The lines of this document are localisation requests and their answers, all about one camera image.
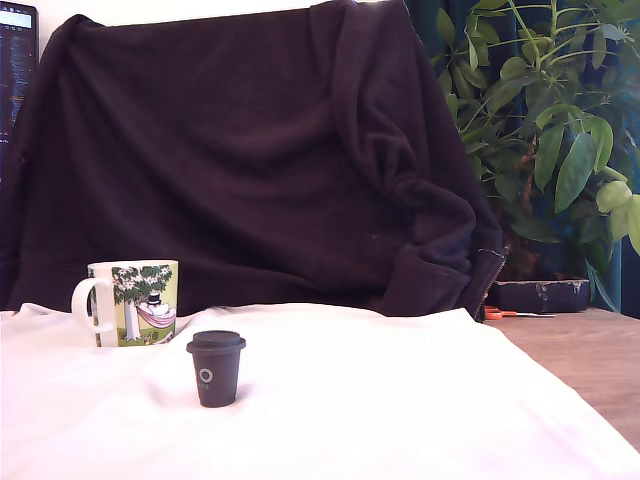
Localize grey coffee capsule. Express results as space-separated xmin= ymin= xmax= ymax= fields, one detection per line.
xmin=186 ymin=330 xmax=247 ymax=409

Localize green illustrated coffee mug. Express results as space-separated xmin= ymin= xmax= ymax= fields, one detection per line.
xmin=71 ymin=259 xmax=180 ymax=348

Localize dark draped garment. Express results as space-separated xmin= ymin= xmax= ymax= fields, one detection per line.
xmin=0 ymin=0 xmax=506 ymax=324

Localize white table cloth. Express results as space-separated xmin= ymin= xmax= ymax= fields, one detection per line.
xmin=0 ymin=302 xmax=640 ymax=480

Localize dark worn planter box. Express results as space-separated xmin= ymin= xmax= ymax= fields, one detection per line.
xmin=491 ymin=278 xmax=592 ymax=315

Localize green leafy houseplant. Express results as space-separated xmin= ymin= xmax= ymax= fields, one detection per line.
xmin=432 ymin=0 xmax=640 ymax=312

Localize black computer monitor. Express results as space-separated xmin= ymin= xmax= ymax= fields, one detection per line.
xmin=0 ymin=1 xmax=40 ymax=182

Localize orange handled scissors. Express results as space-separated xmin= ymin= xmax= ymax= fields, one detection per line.
xmin=483 ymin=305 xmax=558 ymax=321

